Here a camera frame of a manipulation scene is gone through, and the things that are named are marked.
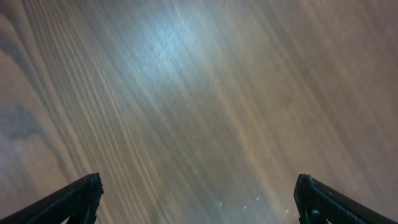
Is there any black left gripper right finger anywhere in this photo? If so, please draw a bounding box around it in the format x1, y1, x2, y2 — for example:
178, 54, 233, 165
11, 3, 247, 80
294, 174, 397, 224

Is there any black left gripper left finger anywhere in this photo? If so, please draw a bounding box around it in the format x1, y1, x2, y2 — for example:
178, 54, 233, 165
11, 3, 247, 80
1, 173, 104, 224

